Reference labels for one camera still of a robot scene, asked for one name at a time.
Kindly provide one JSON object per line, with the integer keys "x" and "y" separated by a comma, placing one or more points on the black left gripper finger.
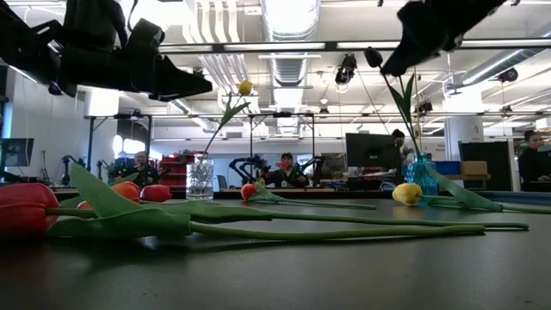
{"x": 172, "y": 96}
{"x": 172, "y": 79}

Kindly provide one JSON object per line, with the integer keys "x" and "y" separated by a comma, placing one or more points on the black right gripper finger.
{"x": 409, "y": 53}
{"x": 414, "y": 68}

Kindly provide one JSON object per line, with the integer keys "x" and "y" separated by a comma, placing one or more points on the dark purple artificial tulip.
{"x": 373, "y": 57}

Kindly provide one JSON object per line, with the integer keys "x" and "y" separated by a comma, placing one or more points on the yellow artificial tulip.
{"x": 245, "y": 87}
{"x": 407, "y": 193}

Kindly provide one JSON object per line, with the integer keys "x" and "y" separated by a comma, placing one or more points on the orange red artificial tulip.
{"x": 128, "y": 191}
{"x": 26, "y": 208}

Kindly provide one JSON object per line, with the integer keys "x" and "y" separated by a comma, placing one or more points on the black background robot arm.
{"x": 241, "y": 165}

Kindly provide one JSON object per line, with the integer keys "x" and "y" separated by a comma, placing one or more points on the clear glass vase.
{"x": 199, "y": 181}

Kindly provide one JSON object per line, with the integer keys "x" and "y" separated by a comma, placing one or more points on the blue glass vase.
{"x": 421, "y": 174}

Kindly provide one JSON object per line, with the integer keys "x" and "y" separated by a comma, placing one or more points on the person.
{"x": 142, "y": 170}
{"x": 286, "y": 174}
{"x": 531, "y": 161}
{"x": 399, "y": 138}

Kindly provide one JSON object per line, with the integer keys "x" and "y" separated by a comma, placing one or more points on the red shelf cart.
{"x": 172, "y": 170}

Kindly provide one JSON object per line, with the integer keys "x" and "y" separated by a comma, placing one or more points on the black overhead light bar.
{"x": 330, "y": 45}

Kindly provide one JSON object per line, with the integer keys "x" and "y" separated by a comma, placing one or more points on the black computer monitor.
{"x": 370, "y": 150}
{"x": 16, "y": 151}

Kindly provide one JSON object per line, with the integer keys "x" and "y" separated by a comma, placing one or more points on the blue storage bin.
{"x": 447, "y": 168}

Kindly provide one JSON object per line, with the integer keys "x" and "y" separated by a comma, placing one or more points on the brown cardboard box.
{"x": 473, "y": 168}

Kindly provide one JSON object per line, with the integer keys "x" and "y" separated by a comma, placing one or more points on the black cabinet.
{"x": 495, "y": 155}

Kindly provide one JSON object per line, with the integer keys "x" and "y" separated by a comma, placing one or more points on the black ceiling camera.
{"x": 508, "y": 74}
{"x": 198, "y": 71}
{"x": 346, "y": 69}

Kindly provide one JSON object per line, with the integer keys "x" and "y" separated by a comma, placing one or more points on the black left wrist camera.
{"x": 92, "y": 21}

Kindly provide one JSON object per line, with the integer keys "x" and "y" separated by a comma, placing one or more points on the black metal frame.
{"x": 251, "y": 142}

